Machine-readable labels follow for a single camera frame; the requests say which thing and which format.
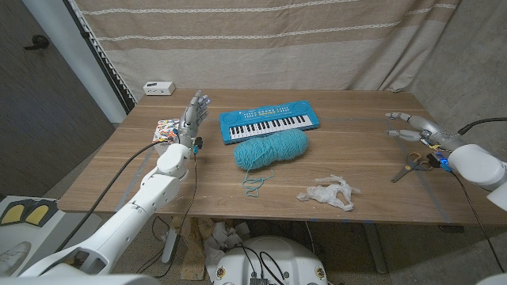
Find tan handled scissors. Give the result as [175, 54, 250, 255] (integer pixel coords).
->
[391, 151, 435, 184]

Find blue toy piano keyboard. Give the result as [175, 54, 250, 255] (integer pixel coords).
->
[219, 99, 321, 146]

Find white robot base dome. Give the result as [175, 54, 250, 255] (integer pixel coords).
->
[212, 235, 329, 285]

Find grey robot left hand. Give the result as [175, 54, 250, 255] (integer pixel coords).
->
[176, 89, 211, 147]

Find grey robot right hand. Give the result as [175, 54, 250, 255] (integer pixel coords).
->
[385, 112, 467, 154]

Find crumpled clear plastic tape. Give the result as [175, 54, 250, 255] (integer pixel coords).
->
[296, 173, 356, 212]

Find thin black left wrist cable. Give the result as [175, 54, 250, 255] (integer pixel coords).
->
[152, 152, 199, 278]

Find beige striped curtain backdrop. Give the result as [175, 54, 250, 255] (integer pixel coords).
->
[73, 0, 463, 102]

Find teal yarn skein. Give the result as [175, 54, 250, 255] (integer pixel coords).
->
[233, 128, 310, 198]

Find crumpled white paper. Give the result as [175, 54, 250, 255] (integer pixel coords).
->
[204, 221, 251, 274]

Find dark wooden door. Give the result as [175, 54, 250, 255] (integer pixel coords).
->
[0, 0, 116, 199]

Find white power strip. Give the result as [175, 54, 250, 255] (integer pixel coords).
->
[143, 81, 177, 97]

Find white sneaker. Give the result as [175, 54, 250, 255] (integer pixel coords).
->
[0, 241, 32, 276]

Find dark perforated panel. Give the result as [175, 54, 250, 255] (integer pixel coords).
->
[63, 0, 137, 116]

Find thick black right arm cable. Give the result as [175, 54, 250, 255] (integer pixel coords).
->
[457, 116, 507, 136]

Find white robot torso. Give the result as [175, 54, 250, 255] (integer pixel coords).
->
[0, 273, 159, 285]

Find grey table leg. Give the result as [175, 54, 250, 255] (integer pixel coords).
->
[362, 222, 388, 275]
[161, 227, 179, 265]

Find thin braided right wrist cable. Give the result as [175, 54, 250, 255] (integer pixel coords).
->
[451, 172, 506, 262]

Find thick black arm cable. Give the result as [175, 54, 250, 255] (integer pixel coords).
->
[457, 116, 507, 136]
[53, 140, 167, 254]

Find black door handle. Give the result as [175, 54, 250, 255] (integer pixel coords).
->
[22, 34, 51, 51]

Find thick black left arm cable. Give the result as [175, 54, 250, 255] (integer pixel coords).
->
[53, 140, 167, 254]

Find colourful printed package box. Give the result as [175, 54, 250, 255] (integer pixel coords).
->
[151, 118, 181, 147]

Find white floor platform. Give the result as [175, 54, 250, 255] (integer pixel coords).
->
[0, 195, 102, 278]

